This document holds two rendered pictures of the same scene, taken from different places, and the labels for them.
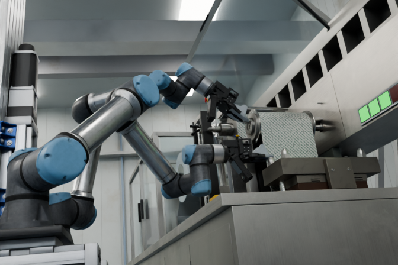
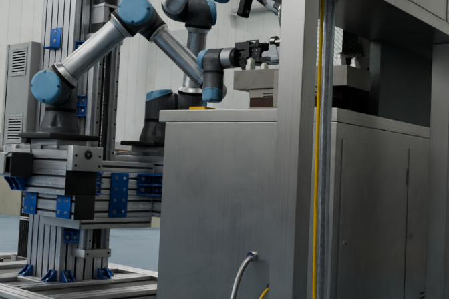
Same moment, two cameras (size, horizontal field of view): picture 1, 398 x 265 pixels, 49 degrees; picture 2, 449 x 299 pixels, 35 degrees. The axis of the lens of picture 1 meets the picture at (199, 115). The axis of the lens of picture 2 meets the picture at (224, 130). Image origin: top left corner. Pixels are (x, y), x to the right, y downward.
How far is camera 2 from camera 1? 2.11 m
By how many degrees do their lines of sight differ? 56
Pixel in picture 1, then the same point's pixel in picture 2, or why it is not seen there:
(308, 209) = (228, 129)
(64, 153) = (42, 83)
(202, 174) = (206, 82)
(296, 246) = (210, 164)
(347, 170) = not seen: hidden behind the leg
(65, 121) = not seen: outside the picture
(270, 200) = (196, 118)
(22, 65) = not seen: outside the picture
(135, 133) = (160, 43)
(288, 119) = not seen: hidden behind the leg
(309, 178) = (261, 93)
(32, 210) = (50, 119)
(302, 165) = (254, 79)
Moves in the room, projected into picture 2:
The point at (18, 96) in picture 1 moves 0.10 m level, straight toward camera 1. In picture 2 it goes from (96, 13) to (80, 9)
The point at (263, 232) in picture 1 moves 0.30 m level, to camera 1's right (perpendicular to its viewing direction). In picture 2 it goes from (185, 149) to (241, 149)
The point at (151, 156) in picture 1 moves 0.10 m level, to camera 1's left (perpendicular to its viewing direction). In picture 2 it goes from (178, 63) to (165, 65)
